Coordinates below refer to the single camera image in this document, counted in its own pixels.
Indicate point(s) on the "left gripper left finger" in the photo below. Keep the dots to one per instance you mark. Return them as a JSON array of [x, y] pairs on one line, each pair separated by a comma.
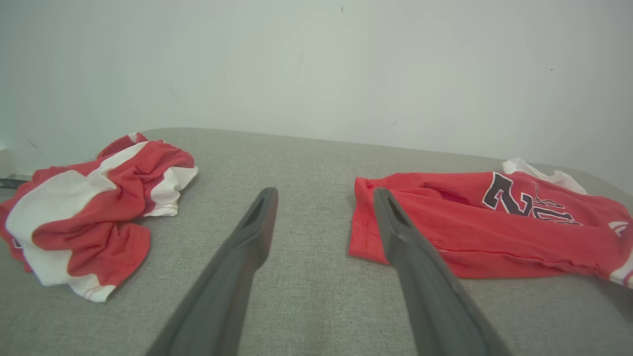
[[227, 287]]

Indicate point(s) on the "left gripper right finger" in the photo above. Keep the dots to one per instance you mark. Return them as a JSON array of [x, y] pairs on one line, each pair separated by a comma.
[[430, 296]]

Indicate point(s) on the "red basketball jersey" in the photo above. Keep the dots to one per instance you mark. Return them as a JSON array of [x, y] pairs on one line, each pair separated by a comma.
[[494, 237]]

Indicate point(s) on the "red and white shorts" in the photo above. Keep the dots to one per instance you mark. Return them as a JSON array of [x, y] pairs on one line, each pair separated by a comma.
[[74, 217]]

